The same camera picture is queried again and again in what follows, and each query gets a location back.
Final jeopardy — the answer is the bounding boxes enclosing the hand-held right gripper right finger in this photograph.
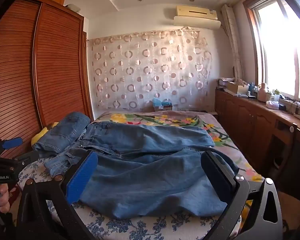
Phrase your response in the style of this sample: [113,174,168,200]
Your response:
[201,150,283,240]

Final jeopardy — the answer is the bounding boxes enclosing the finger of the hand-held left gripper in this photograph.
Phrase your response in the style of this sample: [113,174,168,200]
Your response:
[0,137,24,153]
[12,151,40,168]

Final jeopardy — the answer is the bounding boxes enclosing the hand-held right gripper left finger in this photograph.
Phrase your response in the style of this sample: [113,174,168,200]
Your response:
[16,150,99,240]

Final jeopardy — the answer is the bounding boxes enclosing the blue denim pants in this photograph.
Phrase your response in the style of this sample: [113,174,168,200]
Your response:
[44,121,240,219]
[31,112,91,155]

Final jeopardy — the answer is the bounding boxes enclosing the folded blue denim pants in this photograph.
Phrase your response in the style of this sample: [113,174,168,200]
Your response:
[31,112,91,155]

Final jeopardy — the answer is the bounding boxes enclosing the person's left hand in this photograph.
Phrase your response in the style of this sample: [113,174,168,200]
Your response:
[0,184,11,214]

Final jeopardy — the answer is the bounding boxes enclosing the yellow plush toy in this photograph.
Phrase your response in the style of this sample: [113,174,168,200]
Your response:
[31,122,60,146]

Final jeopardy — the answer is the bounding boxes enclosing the long wooden cabinet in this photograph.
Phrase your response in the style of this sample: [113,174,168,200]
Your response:
[214,87,300,183]

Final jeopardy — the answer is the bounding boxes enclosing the colourful floral blanket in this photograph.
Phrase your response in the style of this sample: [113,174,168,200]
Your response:
[92,111,265,183]

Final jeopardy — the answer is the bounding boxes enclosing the blue floral bed sheet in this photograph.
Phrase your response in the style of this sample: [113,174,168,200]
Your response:
[17,155,243,240]

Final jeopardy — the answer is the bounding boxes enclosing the brown slatted wooden wardrobe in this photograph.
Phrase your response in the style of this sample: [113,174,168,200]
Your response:
[0,0,94,160]

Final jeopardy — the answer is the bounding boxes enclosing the open cardboard box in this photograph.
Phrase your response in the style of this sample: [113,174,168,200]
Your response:
[226,81,249,94]

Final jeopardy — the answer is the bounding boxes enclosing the stack of papers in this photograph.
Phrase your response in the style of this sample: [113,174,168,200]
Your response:
[217,77,235,89]

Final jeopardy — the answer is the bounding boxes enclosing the white jug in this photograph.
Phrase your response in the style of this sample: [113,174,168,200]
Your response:
[257,82,273,102]

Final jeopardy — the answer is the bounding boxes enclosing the white power strip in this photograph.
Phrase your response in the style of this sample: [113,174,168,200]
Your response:
[279,99,300,119]

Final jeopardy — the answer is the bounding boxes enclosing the sheer circle-patterned curtain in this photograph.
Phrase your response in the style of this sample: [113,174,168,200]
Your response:
[87,29,213,112]

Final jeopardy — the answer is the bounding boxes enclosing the pale patterned window curtain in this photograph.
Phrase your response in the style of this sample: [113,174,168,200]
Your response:
[221,4,245,80]

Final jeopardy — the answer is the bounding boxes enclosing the wood-framed window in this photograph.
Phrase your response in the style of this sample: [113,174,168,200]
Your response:
[242,0,300,107]

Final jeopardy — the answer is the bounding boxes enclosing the white air deflector panel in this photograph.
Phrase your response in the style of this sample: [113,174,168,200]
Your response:
[173,16,222,29]

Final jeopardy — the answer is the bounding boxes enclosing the white wall air conditioner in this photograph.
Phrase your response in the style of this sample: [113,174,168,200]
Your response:
[175,4,218,20]

